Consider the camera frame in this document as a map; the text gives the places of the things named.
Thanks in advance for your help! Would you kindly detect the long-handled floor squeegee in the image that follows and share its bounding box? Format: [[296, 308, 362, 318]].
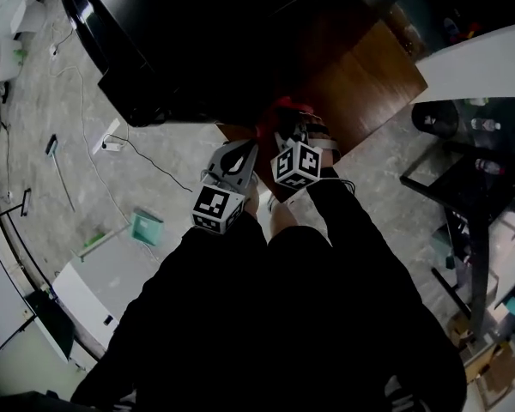
[[45, 134, 76, 213]]

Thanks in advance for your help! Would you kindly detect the person's black-clad torso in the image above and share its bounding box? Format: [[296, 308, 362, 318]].
[[70, 225, 469, 412]]

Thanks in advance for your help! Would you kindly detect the teal dustpan with pole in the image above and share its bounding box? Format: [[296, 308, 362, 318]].
[[75, 207, 165, 261]]

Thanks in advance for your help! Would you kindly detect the large white black machine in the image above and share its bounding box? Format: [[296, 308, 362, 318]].
[[51, 240, 155, 360]]

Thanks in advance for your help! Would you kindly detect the brown cardboard box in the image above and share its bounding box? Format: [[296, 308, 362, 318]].
[[465, 341, 515, 407]]

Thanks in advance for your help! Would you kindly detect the person's left forearm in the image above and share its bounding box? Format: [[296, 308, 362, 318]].
[[124, 215, 267, 338]]

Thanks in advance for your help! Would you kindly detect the black box appliance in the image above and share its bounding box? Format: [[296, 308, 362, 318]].
[[58, 0, 357, 128]]

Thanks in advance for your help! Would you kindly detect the pink cleaning cloth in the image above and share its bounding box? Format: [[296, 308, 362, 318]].
[[255, 96, 314, 139]]

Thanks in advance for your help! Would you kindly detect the clear plastic water bottle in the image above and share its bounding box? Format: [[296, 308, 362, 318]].
[[474, 157, 506, 175], [470, 117, 502, 131]]

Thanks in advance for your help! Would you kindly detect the black round bin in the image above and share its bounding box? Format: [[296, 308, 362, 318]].
[[411, 100, 460, 139]]

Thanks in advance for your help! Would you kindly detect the person's right forearm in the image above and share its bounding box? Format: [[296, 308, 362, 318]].
[[306, 167, 413, 300]]

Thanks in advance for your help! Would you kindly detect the person's left hand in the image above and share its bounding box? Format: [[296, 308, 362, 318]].
[[245, 173, 262, 218]]

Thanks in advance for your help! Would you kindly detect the person's right hand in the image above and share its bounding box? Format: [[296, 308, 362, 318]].
[[302, 112, 342, 167]]

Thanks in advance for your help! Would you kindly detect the black power strip cable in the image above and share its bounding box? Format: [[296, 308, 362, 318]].
[[105, 134, 194, 193]]

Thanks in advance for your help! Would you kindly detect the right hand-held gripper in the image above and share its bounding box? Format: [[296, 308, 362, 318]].
[[270, 131, 323, 191]]

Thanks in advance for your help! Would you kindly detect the low wooden table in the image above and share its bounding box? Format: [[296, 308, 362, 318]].
[[216, 19, 428, 203]]

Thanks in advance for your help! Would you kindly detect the black glass desk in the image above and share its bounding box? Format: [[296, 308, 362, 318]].
[[401, 96, 515, 342]]

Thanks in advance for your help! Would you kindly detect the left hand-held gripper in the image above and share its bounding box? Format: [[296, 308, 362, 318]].
[[191, 139, 259, 235]]

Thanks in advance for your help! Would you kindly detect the white power strip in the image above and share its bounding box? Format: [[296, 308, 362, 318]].
[[92, 118, 125, 156]]

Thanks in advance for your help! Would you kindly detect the white floor cable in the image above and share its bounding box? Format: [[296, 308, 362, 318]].
[[49, 15, 132, 227]]

